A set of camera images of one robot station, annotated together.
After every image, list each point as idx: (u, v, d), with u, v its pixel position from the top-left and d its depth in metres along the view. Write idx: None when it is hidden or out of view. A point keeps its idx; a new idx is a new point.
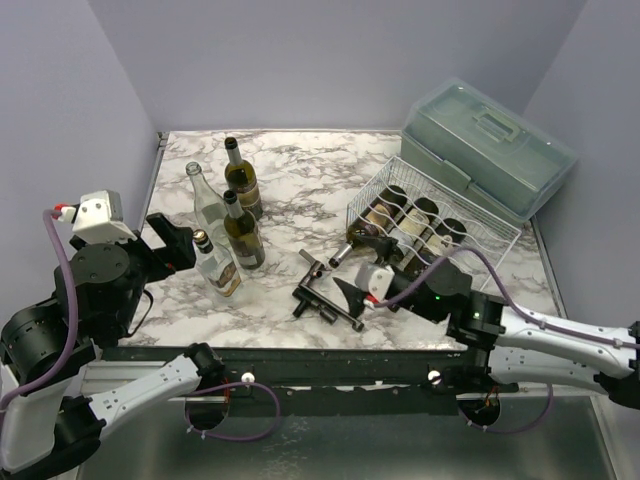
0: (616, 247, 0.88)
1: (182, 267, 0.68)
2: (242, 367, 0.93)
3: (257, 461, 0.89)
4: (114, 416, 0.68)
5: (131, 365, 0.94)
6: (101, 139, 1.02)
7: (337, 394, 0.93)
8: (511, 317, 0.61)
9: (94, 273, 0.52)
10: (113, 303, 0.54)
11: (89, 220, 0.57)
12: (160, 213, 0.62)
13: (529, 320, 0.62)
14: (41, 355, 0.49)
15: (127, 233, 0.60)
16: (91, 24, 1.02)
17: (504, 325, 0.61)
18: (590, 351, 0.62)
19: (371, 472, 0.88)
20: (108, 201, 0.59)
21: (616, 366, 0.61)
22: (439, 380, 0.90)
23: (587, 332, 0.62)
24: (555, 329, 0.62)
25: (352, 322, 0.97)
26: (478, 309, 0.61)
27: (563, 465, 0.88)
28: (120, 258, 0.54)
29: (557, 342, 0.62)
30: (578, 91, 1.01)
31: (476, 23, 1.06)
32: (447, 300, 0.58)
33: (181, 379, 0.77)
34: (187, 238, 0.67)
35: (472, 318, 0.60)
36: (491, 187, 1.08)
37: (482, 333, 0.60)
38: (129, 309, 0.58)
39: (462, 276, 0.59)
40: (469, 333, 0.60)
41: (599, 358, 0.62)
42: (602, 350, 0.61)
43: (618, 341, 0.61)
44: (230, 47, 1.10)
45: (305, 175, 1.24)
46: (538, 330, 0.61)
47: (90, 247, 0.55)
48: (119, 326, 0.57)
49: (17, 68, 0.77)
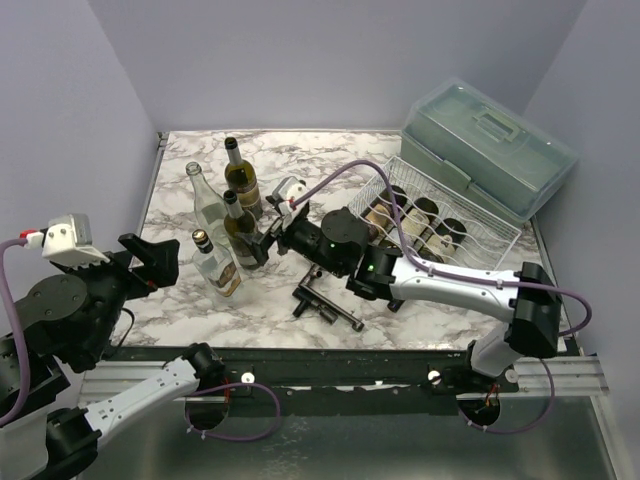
0: (616, 247, 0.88)
1: (162, 282, 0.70)
2: (242, 367, 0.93)
3: (257, 461, 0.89)
4: (110, 426, 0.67)
5: (131, 364, 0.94)
6: (101, 140, 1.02)
7: (337, 394, 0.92)
8: (403, 265, 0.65)
9: (49, 309, 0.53)
10: (76, 335, 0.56)
11: (55, 248, 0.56)
12: (132, 234, 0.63)
13: (419, 268, 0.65)
14: (9, 390, 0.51)
15: (96, 254, 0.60)
16: (91, 23, 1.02)
17: (395, 274, 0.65)
18: (472, 293, 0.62)
19: (372, 472, 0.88)
20: (73, 226, 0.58)
21: (496, 305, 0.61)
22: (439, 380, 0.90)
23: (470, 275, 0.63)
24: (445, 276, 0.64)
25: (352, 322, 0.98)
26: (371, 262, 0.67)
27: (562, 464, 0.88)
28: (78, 291, 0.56)
29: (444, 287, 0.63)
30: (578, 92, 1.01)
31: (476, 23, 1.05)
32: (342, 248, 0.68)
33: (179, 383, 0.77)
34: (168, 252, 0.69)
35: (368, 270, 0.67)
36: (491, 187, 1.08)
37: (377, 286, 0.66)
38: (98, 339, 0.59)
39: (356, 226, 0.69)
40: (366, 285, 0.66)
41: (482, 299, 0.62)
42: (485, 292, 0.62)
43: (500, 281, 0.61)
44: (230, 47, 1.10)
45: (305, 175, 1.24)
46: (427, 277, 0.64)
47: (50, 278, 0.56)
48: (89, 354, 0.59)
49: (16, 67, 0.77)
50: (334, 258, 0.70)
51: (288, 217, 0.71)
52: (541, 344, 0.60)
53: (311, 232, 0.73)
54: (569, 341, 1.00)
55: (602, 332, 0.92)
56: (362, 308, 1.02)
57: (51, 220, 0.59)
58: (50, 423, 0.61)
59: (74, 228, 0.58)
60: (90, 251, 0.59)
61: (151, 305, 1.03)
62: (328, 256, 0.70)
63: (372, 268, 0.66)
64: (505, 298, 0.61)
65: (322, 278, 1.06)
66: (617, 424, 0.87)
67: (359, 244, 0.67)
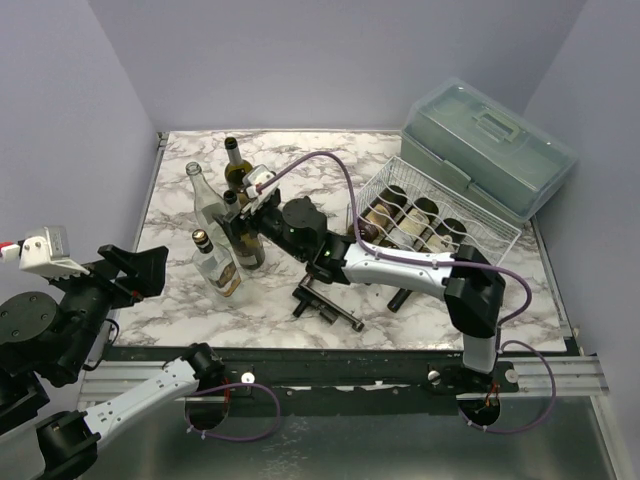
0: (616, 247, 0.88)
1: (147, 292, 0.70)
2: (242, 367, 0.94)
3: (257, 462, 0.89)
4: (109, 429, 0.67)
5: (131, 365, 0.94)
6: (100, 140, 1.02)
7: (337, 394, 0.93)
8: (355, 250, 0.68)
9: (16, 331, 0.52)
10: (51, 352, 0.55)
11: (30, 261, 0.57)
12: (113, 245, 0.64)
13: (367, 251, 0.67)
14: None
15: (74, 267, 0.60)
16: (91, 23, 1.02)
17: (346, 257, 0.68)
18: (410, 274, 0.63)
19: (372, 472, 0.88)
20: (48, 239, 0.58)
21: (433, 285, 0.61)
22: (439, 379, 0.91)
23: (411, 256, 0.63)
24: (389, 259, 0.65)
25: (352, 322, 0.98)
26: (327, 249, 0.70)
27: (563, 464, 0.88)
28: (46, 309, 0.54)
29: (387, 269, 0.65)
30: (578, 91, 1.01)
31: (476, 23, 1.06)
32: (300, 235, 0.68)
33: (178, 385, 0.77)
34: (157, 260, 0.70)
35: (325, 256, 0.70)
36: (491, 187, 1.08)
37: (331, 271, 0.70)
38: (76, 353, 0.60)
39: (316, 215, 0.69)
40: (322, 269, 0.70)
41: (419, 280, 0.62)
42: (423, 272, 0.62)
43: (434, 261, 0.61)
44: (230, 47, 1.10)
45: (305, 175, 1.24)
46: (373, 260, 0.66)
47: (17, 298, 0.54)
48: (67, 370, 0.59)
49: (17, 67, 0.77)
50: (296, 243, 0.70)
51: (255, 202, 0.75)
52: (476, 322, 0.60)
53: (278, 218, 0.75)
54: (569, 341, 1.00)
55: (602, 332, 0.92)
56: (362, 308, 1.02)
57: (30, 233, 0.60)
58: (50, 426, 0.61)
59: (50, 241, 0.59)
60: (67, 264, 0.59)
61: (151, 305, 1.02)
62: (289, 242, 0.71)
63: (328, 254, 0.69)
64: (441, 278, 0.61)
65: None
66: (619, 423, 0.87)
67: (315, 235, 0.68)
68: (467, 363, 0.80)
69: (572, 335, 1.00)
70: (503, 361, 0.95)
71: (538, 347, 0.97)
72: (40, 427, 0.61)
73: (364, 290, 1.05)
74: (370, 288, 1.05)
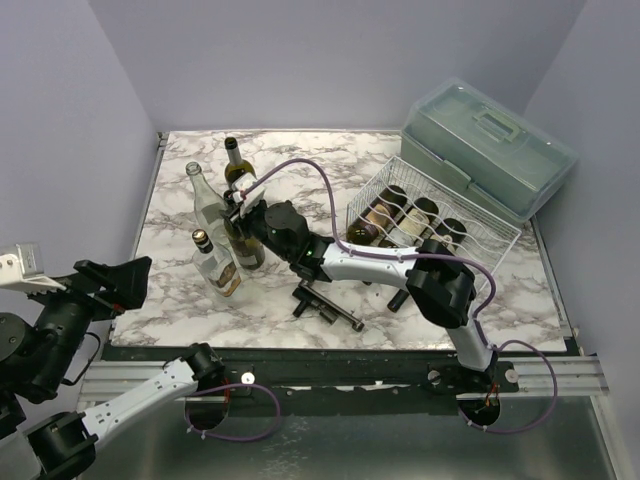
0: (615, 247, 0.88)
1: (129, 304, 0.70)
2: (242, 367, 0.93)
3: (257, 462, 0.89)
4: (106, 430, 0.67)
5: (131, 365, 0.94)
6: (100, 140, 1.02)
7: (337, 394, 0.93)
8: (331, 249, 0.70)
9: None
10: (23, 372, 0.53)
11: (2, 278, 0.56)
12: (88, 260, 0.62)
13: (341, 248, 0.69)
14: None
15: (48, 283, 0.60)
16: (91, 24, 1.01)
17: (324, 255, 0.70)
18: (379, 268, 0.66)
19: (372, 471, 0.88)
20: (21, 255, 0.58)
21: (400, 277, 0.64)
22: (439, 380, 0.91)
23: (380, 251, 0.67)
24: (361, 255, 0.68)
25: (352, 322, 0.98)
26: (309, 249, 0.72)
27: (563, 464, 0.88)
28: (15, 332, 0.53)
29: (359, 265, 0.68)
30: (578, 91, 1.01)
31: (476, 23, 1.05)
32: (282, 235, 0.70)
33: (177, 386, 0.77)
34: (135, 273, 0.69)
35: (307, 256, 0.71)
36: (492, 187, 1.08)
37: (314, 269, 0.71)
38: (52, 371, 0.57)
39: (297, 217, 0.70)
40: (306, 267, 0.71)
41: (387, 273, 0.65)
42: (390, 266, 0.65)
43: (399, 255, 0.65)
44: (230, 47, 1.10)
45: (305, 175, 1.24)
46: (347, 257, 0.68)
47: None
48: (44, 388, 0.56)
49: (16, 68, 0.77)
50: (279, 243, 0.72)
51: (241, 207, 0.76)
52: (440, 312, 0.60)
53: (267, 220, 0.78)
54: (569, 341, 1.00)
55: (602, 332, 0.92)
56: (362, 308, 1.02)
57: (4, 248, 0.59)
58: (48, 427, 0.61)
59: (23, 259, 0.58)
60: (40, 282, 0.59)
61: (151, 305, 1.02)
62: (273, 242, 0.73)
63: (309, 253, 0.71)
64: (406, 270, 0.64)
65: None
66: (618, 424, 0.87)
67: (297, 233, 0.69)
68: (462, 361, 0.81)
69: (572, 335, 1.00)
70: (503, 360, 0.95)
71: (538, 347, 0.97)
72: (37, 428, 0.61)
73: (364, 290, 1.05)
74: (370, 288, 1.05)
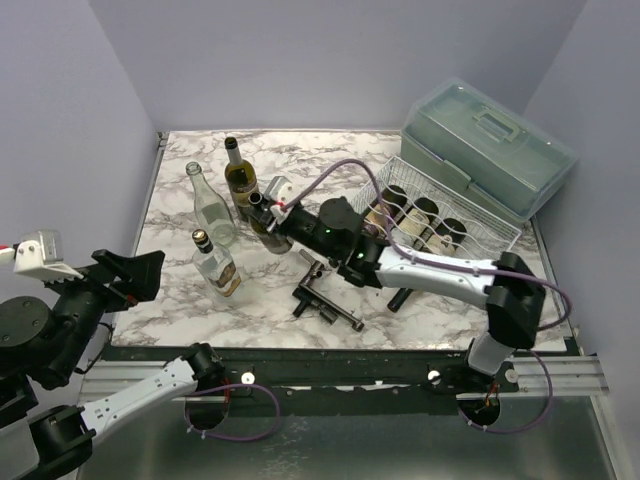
0: (616, 247, 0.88)
1: (140, 296, 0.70)
2: (242, 367, 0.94)
3: (257, 462, 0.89)
4: (105, 426, 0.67)
5: (131, 364, 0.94)
6: (101, 140, 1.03)
7: (337, 394, 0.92)
8: (389, 255, 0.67)
9: (9, 335, 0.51)
10: (43, 356, 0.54)
11: (23, 265, 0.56)
12: (105, 249, 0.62)
13: (402, 255, 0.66)
14: None
15: (68, 272, 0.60)
16: (91, 24, 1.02)
17: (380, 261, 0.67)
18: (450, 281, 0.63)
19: (372, 471, 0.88)
20: (41, 243, 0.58)
21: (474, 293, 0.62)
22: (439, 380, 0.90)
23: (450, 262, 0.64)
24: (425, 264, 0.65)
25: (352, 322, 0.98)
26: (360, 251, 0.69)
27: (562, 464, 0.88)
28: (38, 316, 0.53)
29: (423, 275, 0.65)
30: (578, 91, 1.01)
31: (476, 23, 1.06)
32: (336, 235, 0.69)
33: (176, 384, 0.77)
34: (153, 265, 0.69)
35: (357, 258, 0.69)
36: (492, 187, 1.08)
37: (365, 273, 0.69)
38: (67, 357, 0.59)
39: (354, 216, 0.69)
40: (356, 271, 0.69)
41: (459, 287, 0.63)
42: (463, 279, 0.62)
43: (476, 268, 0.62)
44: (230, 47, 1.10)
45: (305, 175, 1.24)
46: (410, 265, 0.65)
47: (10, 302, 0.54)
48: (58, 374, 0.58)
49: (17, 68, 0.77)
50: (331, 244, 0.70)
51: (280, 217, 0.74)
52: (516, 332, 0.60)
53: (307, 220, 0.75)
54: (569, 341, 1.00)
55: (602, 332, 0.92)
56: (362, 308, 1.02)
57: (22, 236, 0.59)
58: (47, 420, 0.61)
59: (44, 246, 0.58)
60: (61, 268, 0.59)
61: (152, 305, 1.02)
62: (324, 242, 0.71)
63: (361, 255, 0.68)
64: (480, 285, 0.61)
65: (322, 278, 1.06)
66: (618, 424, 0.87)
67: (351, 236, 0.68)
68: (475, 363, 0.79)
69: (572, 335, 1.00)
70: (504, 360, 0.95)
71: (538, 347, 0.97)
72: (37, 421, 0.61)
73: (364, 290, 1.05)
74: (370, 288, 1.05)
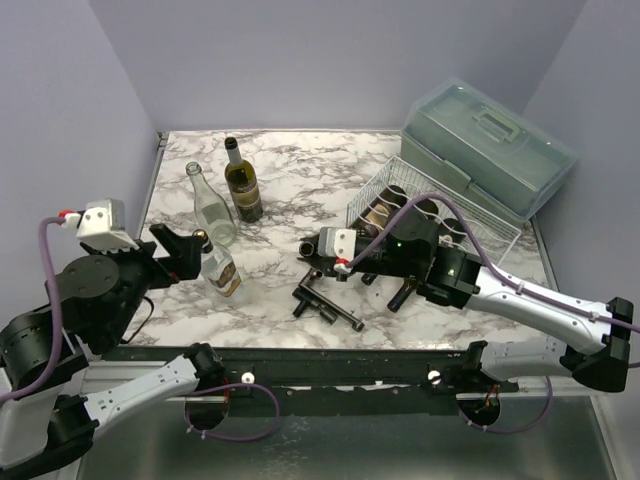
0: (616, 246, 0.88)
1: (185, 276, 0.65)
2: (242, 367, 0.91)
3: (257, 461, 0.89)
4: (107, 418, 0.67)
5: (130, 365, 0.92)
6: (101, 139, 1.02)
7: (337, 394, 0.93)
8: (487, 277, 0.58)
9: (83, 288, 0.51)
10: (106, 314, 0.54)
11: (89, 231, 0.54)
12: (165, 224, 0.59)
13: (506, 282, 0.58)
14: (34, 363, 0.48)
15: (128, 241, 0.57)
16: (91, 24, 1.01)
17: (479, 284, 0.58)
18: (562, 322, 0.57)
19: (372, 472, 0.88)
20: (110, 209, 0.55)
21: (587, 338, 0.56)
22: (439, 380, 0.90)
23: (563, 300, 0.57)
24: (533, 296, 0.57)
25: (352, 322, 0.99)
26: (451, 265, 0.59)
27: (563, 464, 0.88)
28: (110, 272, 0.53)
29: (530, 309, 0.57)
30: (578, 91, 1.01)
31: (476, 24, 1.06)
32: (410, 248, 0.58)
33: (179, 381, 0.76)
34: (194, 246, 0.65)
35: (445, 274, 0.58)
36: (491, 187, 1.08)
37: (454, 291, 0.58)
38: (121, 321, 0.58)
39: (427, 225, 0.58)
40: (441, 288, 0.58)
41: (571, 330, 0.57)
42: (577, 322, 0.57)
43: (595, 314, 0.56)
44: (230, 47, 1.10)
45: (305, 175, 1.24)
46: (514, 295, 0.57)
47: (81, 259, 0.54)
48: (110, 335, 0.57)
49: (17, 68, 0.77)
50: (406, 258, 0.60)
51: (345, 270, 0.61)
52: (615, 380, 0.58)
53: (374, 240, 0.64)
54: None
55: None
56: (362, 308, 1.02)
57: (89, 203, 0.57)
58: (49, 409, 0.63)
59: (110, 213, 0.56)
60: (124, 237, 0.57)
61: (152, 305, 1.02)
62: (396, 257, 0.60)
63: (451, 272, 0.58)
64: (598, 332, 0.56)
65: (323, 277, 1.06)
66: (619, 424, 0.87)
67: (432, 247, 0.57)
68: (484, 367, 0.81)
69: None
70: None
71: None
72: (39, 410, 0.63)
73: (364, 290, 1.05)
74: (370, 288, 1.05)
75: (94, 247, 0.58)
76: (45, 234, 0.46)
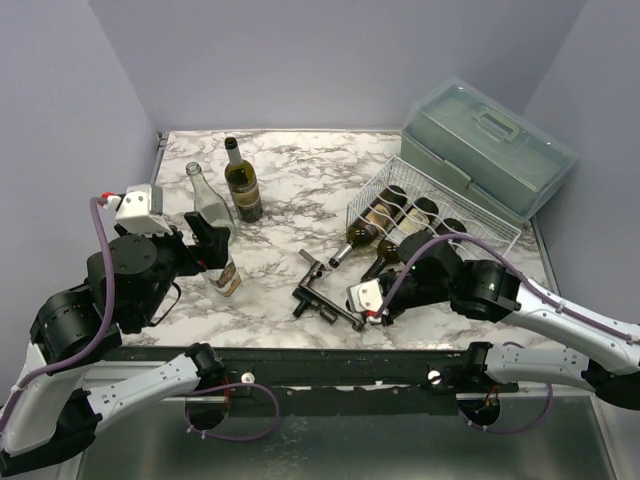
0: (616, 246, 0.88)
1: (213, 265, 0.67)
2: (242, 367, 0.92)
3: (257, 461, 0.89)
4: (110, 411, 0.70)
5: (130, 365, 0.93)
6: (101, 138, 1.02)
7: (337, 394, 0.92)
8: (526, 292, 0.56)
9: (124, 265, 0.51)
10: (141, 293, 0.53)
11: (129, 212, 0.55)
12: (198, 212, 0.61)
13: (546, 300, 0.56)
14: (76, 337, 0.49)
15: (163, 226, 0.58)
16: (91, 24, 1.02)
17: (519, 300, 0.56)
18: (602, 344, 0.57)
19: (371, 472, 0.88)
20: (150, 193, 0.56)
21: (623, 360, 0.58)
22: (439, 380, 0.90)
23: (603, 322, 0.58)
24: (573, 315, 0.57)
25: (352, 322, 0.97)
26: (490, 280, 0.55)
27: (562, 465, 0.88)
28: (149, 251, 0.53)
29: (569, 328, 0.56)
30: (579, 91, 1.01)
31: (475, 23, 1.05)
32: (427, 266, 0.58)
33: (180, 378, 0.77)
34: (223, 237, 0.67)
35: (482, 287, 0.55)
36: (491, 187, 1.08)
37: (493, 305, 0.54)
38: (153, 302, 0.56)
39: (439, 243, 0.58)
40: (479, 302, 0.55)
41: (609, 351, 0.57)
42: (615, 344, 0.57)
43: (633, 338, 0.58)
44: (230, 47, 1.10)
45: (305, 175, 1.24)
46: (554, 313, 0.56)
47: (121, 239, 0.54)
48: (142, 316, 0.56)
49: (16, 67, 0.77)
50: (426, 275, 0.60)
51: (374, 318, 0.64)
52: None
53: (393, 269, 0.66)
54: None
55: None
56: None
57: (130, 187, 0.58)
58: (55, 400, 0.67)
59: (150, 197, 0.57)
60: (161, 222, 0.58)
61: None
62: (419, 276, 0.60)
63: (491, 287, 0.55)
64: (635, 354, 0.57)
65: (323, 277, 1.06)
66: (618, 424, 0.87)
67: (444, 264, 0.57)
68: (492, 371, 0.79)
69: None
70: None
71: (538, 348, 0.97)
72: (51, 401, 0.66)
73: None
74: None
75: (130, 231, 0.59)
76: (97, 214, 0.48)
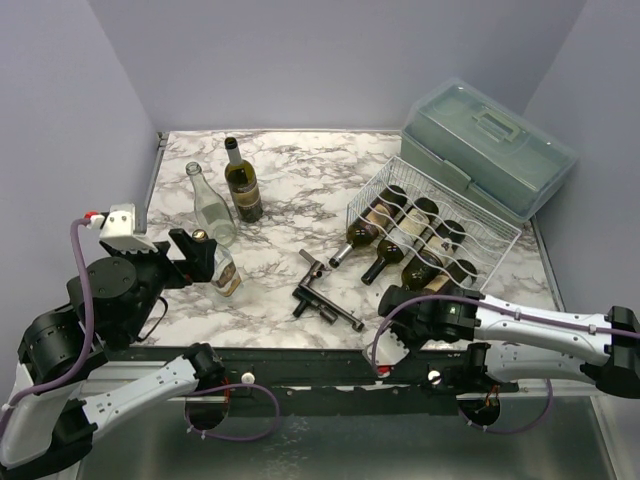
0: (616, 246, 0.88)
1: (199, 278, 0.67)
2: (242, 367, 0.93)
3: (257, 462, 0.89)
4: (106, 420, 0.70)
5: (132, 364, 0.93)
6: (101, 139, 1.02)
7: (337, 394, 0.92)
8: (485, 310, 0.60)
9: (102, 288, 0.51)
10: (122, 314, 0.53)
11: (113, 233, 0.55)
12: (183, 228, 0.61)
13: (504, 311, 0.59)
14: (60, 358, 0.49)
15: (148, 244, 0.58)
16: (90, 24, 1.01)
17: (479, 317, 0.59)
18: (563, 339, 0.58)
19: (371, 472, 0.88)
20: (133, 213, 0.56)
21: (589, 351, 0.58)
22: (439, 380, 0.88)
23: (560, 319, 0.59)
24: (531, 318, 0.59)
25: (352, 322, 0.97)
26: (451, 304, 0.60)
27: (563, 465, 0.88)
28: (129, 273, 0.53)
29: (531, 331, 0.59)
30: (578, 92, 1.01)
31: (475, 24, 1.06)
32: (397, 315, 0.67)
33: (178, 382, 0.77)
34: (210, 249, 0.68)
35: (447, 314, 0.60)
36: (491, 187, 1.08)
37: (459, 327, 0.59)
38: (139, 319, 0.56)
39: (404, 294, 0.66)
40: (447, 328, 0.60)
41: (573, 345, 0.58)
42: (578, 337, 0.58)
43: (593, 327, 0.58)
44: (229, 47, 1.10)
45: (305, 174, 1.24)
46: (514, 321, 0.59)
47: (99, 260, 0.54)
48: (127, 335, 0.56)
49: (15, 66, 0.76)
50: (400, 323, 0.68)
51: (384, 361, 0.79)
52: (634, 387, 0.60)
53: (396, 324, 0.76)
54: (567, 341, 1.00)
55: None
56: (362, 308, 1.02)
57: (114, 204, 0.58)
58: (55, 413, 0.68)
59: (133, 216, 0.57)
60: (145, 240, 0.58)
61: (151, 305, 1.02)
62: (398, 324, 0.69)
63: (453, 313, 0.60)
64: (598, 343, 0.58)
65: (323, 277, 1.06)
66: (618, 423, 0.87)
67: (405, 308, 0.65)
68: (489, 371, 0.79)
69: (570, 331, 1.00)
70: None
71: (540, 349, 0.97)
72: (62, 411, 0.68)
73: (364, 290, 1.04)
74: (371, 288, 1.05)
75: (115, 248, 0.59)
76: (77, 237, 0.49)
